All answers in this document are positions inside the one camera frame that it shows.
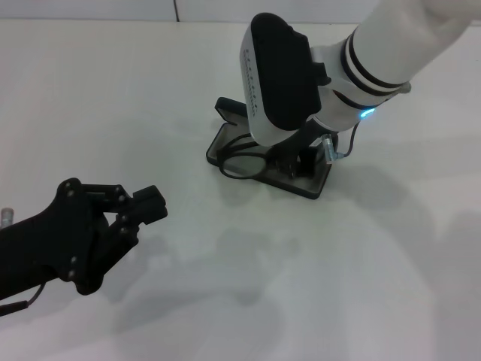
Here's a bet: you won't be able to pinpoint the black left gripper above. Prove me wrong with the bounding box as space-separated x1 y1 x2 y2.
0 177 170 301

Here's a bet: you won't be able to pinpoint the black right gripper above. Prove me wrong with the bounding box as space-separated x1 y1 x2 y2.
268 120 328 181

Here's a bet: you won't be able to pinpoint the black framed glasses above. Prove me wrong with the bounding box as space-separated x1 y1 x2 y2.
215 132 281 181

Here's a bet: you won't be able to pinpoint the black glasses case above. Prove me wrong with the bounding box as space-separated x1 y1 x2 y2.
204 96 333 201

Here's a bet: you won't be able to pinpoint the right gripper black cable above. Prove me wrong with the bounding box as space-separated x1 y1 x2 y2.
321 119 361 163

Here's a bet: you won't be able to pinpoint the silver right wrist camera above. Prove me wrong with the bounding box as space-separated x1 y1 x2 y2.
237 12 327 147

